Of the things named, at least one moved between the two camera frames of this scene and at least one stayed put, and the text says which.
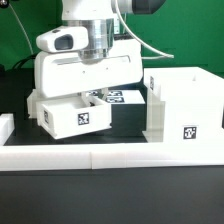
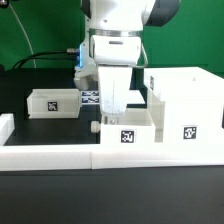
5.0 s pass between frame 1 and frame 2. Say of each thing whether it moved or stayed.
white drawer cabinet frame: stayed
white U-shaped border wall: stayed
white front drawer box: moved
